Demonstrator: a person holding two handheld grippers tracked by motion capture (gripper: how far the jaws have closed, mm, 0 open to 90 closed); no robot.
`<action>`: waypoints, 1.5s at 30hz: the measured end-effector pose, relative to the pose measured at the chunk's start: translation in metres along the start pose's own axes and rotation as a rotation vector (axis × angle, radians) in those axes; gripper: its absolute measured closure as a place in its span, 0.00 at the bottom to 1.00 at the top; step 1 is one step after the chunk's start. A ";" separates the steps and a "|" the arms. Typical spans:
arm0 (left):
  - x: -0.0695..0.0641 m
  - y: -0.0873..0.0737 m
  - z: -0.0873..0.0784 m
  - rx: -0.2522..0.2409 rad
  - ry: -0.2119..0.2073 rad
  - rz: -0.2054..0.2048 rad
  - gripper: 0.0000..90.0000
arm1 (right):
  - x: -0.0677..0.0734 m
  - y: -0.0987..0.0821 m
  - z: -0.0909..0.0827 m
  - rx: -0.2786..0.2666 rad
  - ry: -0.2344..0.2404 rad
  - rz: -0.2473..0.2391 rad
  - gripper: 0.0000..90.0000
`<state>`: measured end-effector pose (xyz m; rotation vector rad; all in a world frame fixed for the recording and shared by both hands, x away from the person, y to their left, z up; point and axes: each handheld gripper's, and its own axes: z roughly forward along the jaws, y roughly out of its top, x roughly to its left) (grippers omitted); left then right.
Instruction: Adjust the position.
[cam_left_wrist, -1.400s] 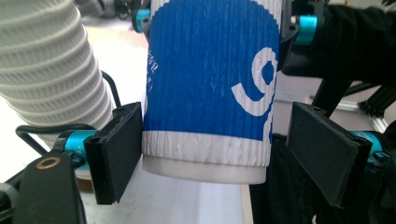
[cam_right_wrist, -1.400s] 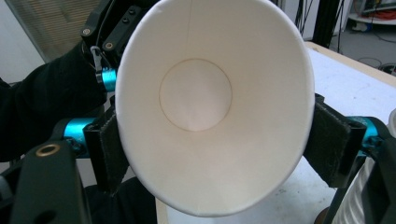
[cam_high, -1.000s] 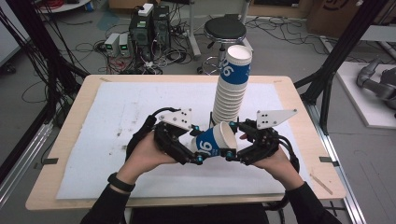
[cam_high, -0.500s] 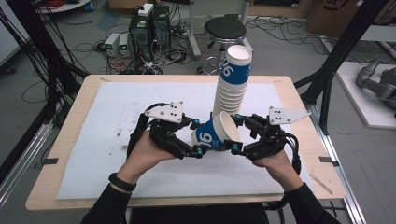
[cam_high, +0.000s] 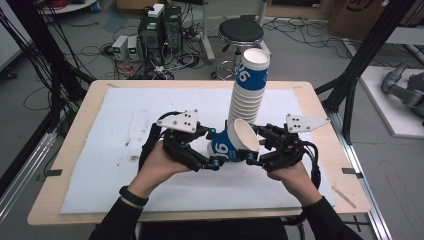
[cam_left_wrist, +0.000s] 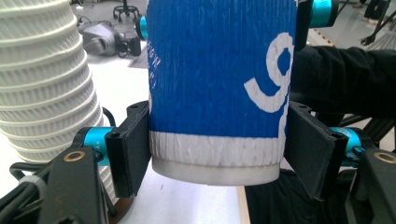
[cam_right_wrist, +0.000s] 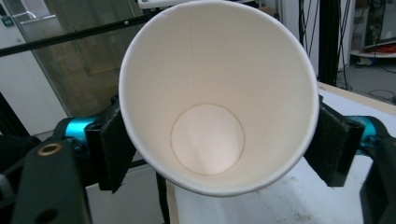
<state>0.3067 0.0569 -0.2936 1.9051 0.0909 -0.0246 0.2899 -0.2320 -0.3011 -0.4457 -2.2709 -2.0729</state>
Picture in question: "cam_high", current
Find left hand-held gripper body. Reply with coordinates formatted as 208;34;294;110
156;109;210;173

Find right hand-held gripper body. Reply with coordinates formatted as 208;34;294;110
259;113;331;173

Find blue and white paper cup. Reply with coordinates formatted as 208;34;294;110
206;117;261;163

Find stack of paper cups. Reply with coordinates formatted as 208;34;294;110
227;47;271;130

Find person's right hand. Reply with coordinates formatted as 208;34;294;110
266;161;323;208

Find person's left hand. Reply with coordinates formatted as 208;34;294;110
127;141;192;200

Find black wristband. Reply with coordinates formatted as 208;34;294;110
118;185;150;207

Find grey metal stand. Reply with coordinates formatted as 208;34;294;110
199;0;217;65

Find white foam mat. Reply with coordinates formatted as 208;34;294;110
60;86;337;215

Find black round stool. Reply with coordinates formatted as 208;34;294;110
210;17;265;81

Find grey power supply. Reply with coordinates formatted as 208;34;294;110
126;35;141;61
111;34;130;62

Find black computer tower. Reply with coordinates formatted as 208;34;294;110
162;5;184;55
137;13;165;67

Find white platform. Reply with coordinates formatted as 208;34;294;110
359;65;424;140

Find white box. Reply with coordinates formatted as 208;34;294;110
147;3;166;19

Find light wooden table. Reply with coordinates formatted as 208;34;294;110
26;79;372;227

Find cardboard box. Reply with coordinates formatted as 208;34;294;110
327;0;424;42

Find white round table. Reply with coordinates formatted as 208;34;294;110
37;0;100;15

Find black sleeved left gripper cable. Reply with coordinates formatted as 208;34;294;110
137;110;184;172

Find black sleeved gripper cable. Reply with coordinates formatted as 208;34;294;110
283;139;323;231
137;110;184;172

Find black sleeved right gripper cable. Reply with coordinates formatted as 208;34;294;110
283;139;323;231

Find aluminium rail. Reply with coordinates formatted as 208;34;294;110
0;131;58;223
325;109;393;240

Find black floor cables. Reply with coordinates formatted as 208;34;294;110
262;17;348;59

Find black frame post with cables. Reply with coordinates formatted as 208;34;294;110
0;0;97;134

